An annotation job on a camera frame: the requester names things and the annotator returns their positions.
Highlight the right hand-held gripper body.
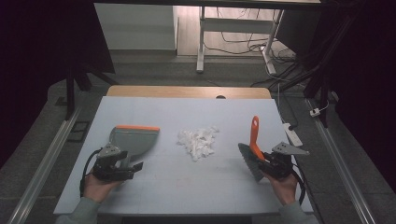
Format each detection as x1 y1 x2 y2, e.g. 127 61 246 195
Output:
269 141 311 181

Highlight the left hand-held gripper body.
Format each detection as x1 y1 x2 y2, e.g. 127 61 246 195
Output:
92 143 134 182

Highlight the orange brush with grey bristles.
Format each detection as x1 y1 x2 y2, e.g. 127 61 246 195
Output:
237 115 267 183

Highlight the grey dustpan with orange edge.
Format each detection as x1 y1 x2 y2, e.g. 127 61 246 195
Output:
108 124 161 163

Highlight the pile of white paper scraps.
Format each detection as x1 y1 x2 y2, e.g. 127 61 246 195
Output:
177 125 220 162

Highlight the person's left hand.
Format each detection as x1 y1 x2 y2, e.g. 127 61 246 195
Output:
82 172 123 203

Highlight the person's right hand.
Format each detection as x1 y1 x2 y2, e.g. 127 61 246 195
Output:
262 171 299 206

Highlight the white power strip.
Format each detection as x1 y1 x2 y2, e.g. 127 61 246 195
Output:
282 122 304 147

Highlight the white table cover sheet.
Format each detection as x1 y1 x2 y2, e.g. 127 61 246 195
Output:
53 95 314 217

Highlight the wooden table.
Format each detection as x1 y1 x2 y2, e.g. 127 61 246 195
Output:
106 85 273 100

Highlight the black metal stand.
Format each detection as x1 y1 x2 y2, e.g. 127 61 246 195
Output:
64 62 120 121
303 15 359 129

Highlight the dark curtain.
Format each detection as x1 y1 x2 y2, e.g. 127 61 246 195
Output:
320 0 396 194
0 0 116 169

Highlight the left hand-held gripper black cable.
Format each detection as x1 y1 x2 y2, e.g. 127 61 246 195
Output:
79 148 104 199

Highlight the hand-held gripper black cable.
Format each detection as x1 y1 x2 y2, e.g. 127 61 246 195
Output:
290 161 307 205
79 148 104 199

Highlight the right hand-held gripper black cable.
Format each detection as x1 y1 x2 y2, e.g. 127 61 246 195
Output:
290 161 307 205

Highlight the black power strip cable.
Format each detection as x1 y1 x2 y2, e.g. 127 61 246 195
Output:
276 81 300 131

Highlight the aluminium rail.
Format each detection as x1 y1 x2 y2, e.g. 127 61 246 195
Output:
306 98 377 224
7 106 82 224

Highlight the tangle of floor cables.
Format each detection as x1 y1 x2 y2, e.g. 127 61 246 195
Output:
204 7 298 64

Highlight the white desk frame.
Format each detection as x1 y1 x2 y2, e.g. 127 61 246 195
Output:
195 6 285 75

